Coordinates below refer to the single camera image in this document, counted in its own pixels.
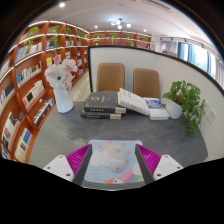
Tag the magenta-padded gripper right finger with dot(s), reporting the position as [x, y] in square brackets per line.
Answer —
[163, 166]

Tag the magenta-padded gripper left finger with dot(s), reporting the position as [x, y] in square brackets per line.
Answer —
[61, 166]

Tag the light blue cartoon mouse pad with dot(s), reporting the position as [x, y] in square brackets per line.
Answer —
[100, 160]

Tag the blue and white book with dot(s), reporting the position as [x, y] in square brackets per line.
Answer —
[156, 108]

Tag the green potted plant white pot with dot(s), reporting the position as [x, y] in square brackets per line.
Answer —
[185, 100]

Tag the white leaning book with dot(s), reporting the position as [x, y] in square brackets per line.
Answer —
[133, 101]

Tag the thick dark hardcover book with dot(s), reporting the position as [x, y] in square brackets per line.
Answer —
[101, 101]

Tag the tan upholstered chair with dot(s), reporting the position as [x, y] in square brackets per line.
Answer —
[111, 76]
[146, 83]

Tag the large orange wooden bookshelf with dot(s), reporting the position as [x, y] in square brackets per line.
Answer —
[30, 86]

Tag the pink and white flower bouquet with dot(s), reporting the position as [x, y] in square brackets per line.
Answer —
[61, 73]

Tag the window with curtains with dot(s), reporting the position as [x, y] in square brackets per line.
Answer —
[196, 56]

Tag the ceiling light cluster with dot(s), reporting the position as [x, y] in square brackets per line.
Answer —
[120, 23]

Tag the white wall outlet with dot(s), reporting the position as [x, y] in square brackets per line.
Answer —
[210, 113]

